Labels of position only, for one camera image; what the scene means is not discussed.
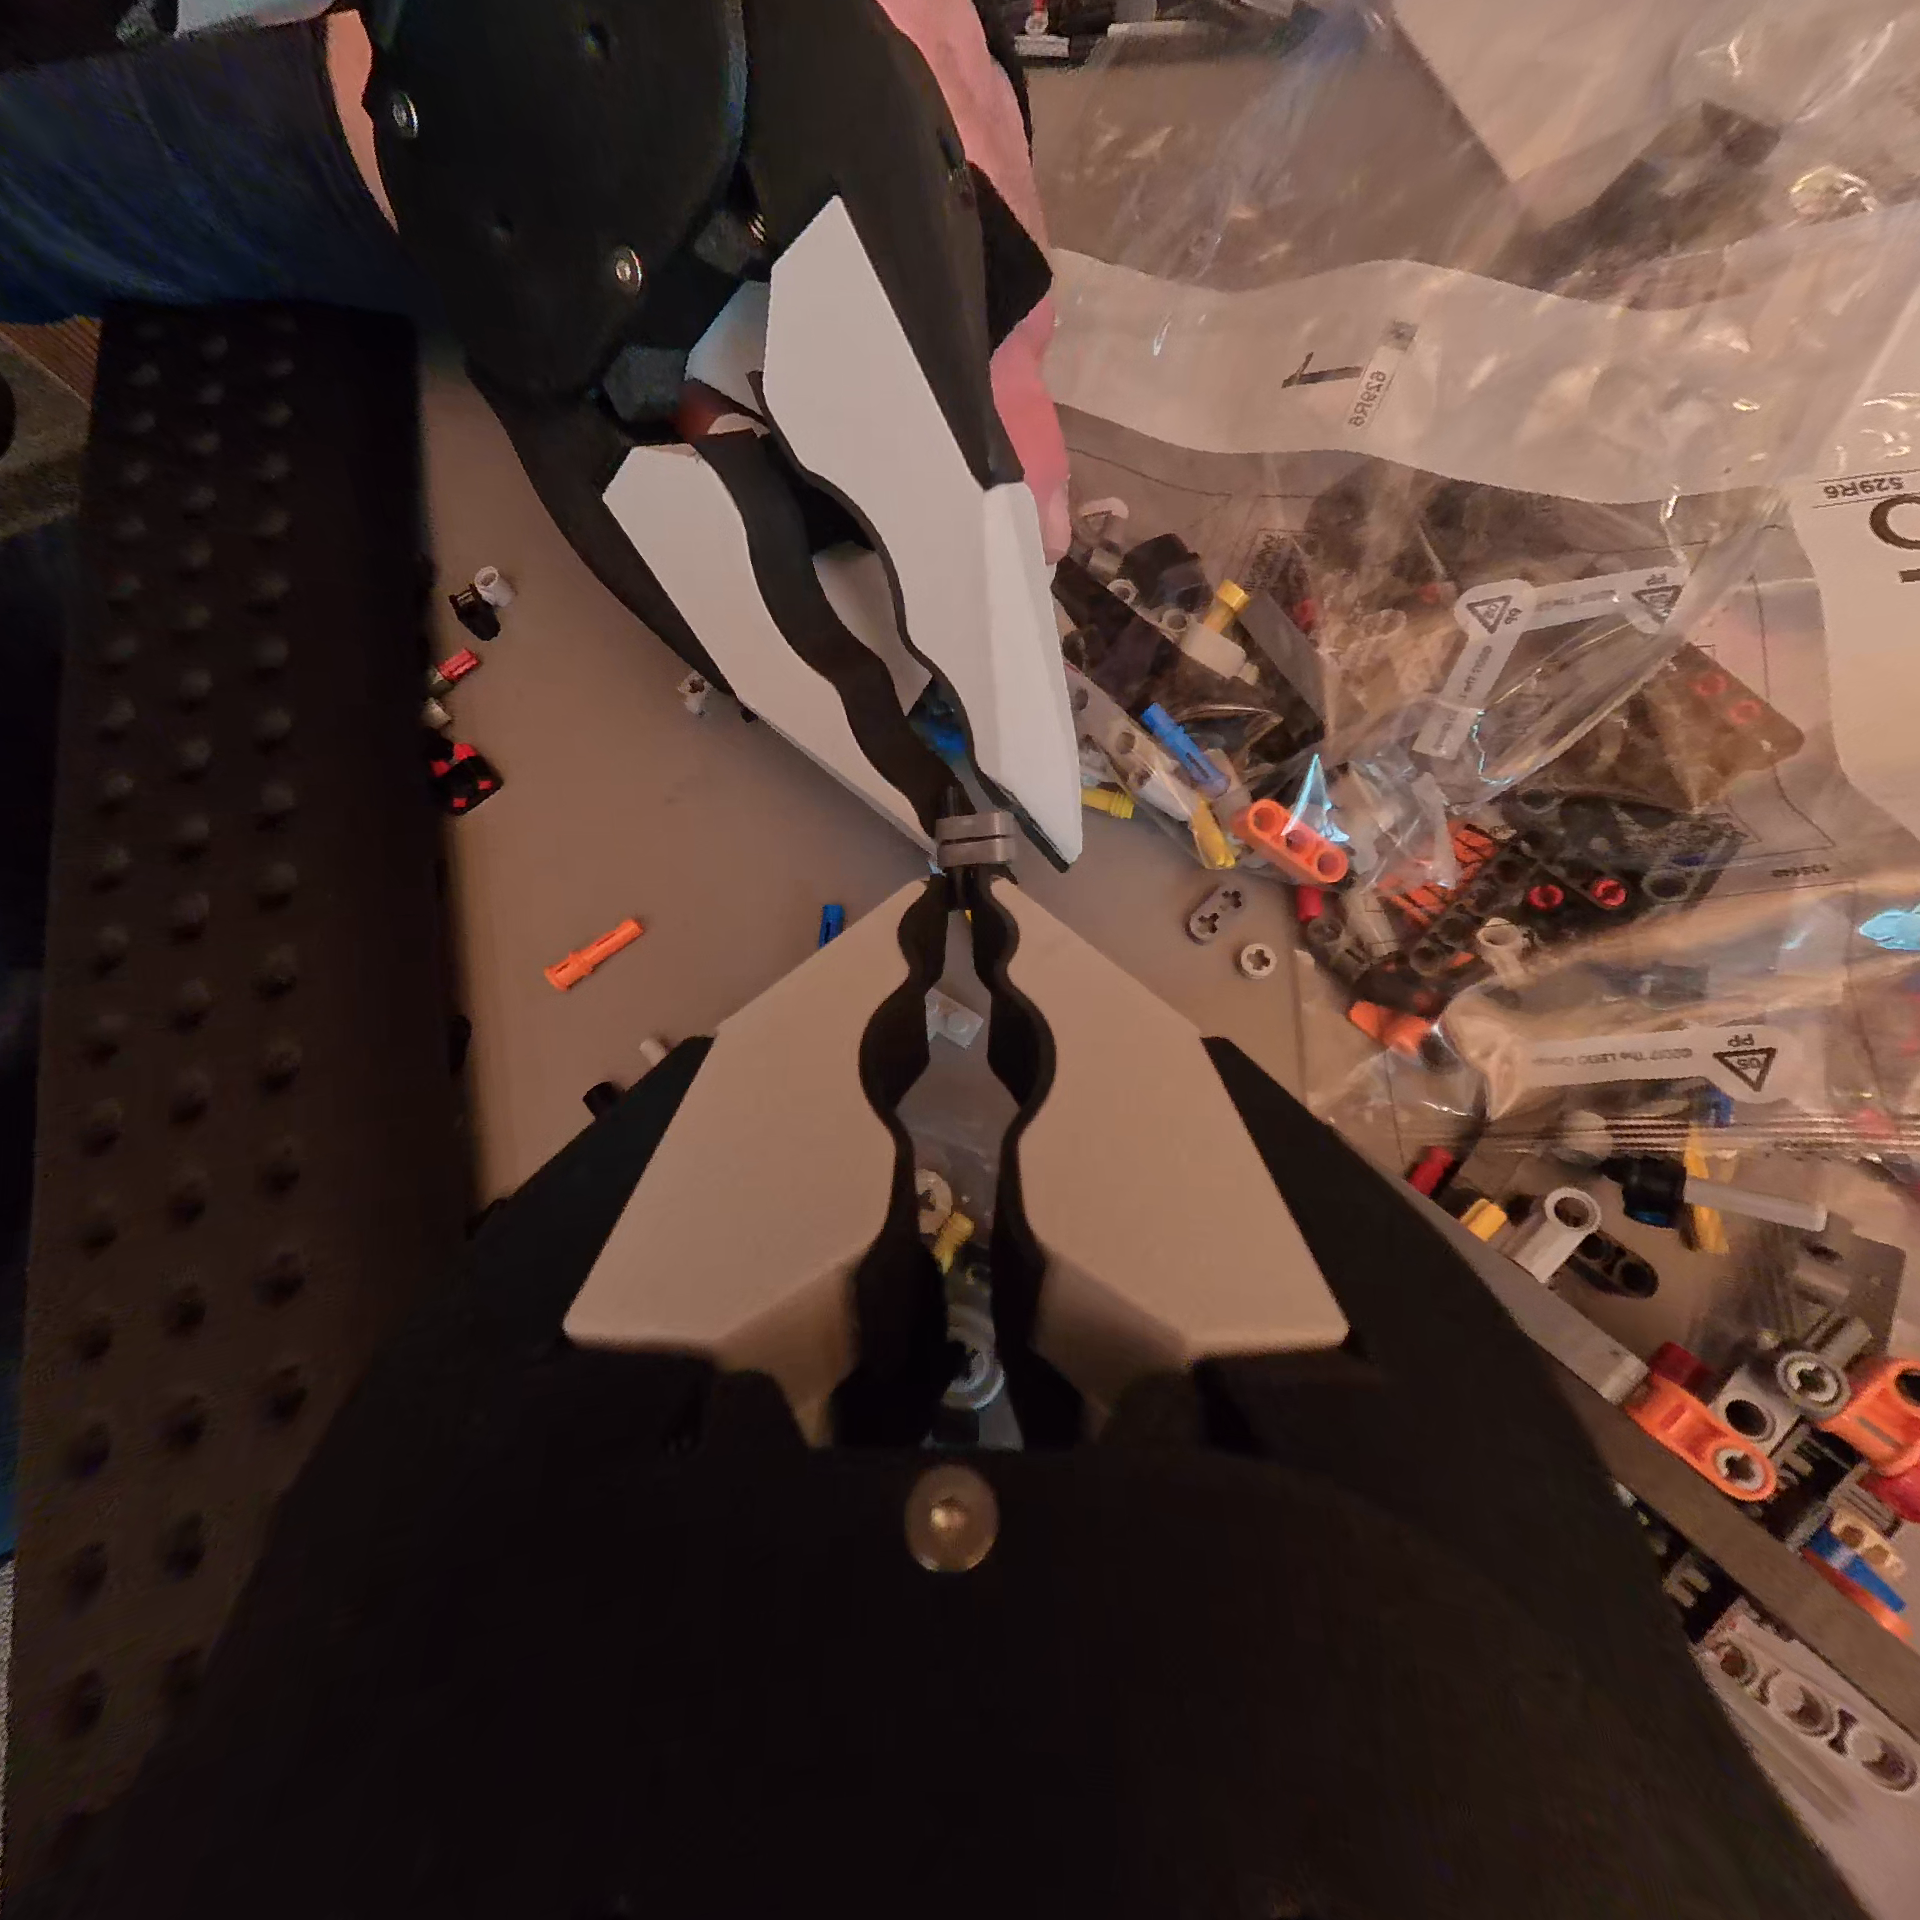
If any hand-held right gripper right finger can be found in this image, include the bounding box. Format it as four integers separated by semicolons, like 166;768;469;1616
960;872;1349;1448

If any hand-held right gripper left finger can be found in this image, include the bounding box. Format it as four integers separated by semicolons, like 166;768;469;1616
562;872;954;1448

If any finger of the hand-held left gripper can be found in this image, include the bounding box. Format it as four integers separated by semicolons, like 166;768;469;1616
762;193;1085;872
598;433;963;857

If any grey connector with black pin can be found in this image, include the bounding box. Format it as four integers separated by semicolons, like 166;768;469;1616
931;808;1022;910

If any orange lego pin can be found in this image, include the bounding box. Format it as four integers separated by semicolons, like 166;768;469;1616
545;919;648;991

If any orange lego beam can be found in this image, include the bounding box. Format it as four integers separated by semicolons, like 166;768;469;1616
1233;797;1353;887

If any pile of clear lego bags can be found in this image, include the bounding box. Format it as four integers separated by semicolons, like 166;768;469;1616
1036;0;1920;1248

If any person's left hand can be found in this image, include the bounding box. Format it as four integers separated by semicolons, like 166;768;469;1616
878;0;1075;567

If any black perforated pad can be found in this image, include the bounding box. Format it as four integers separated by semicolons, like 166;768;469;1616
0;298;482;1920

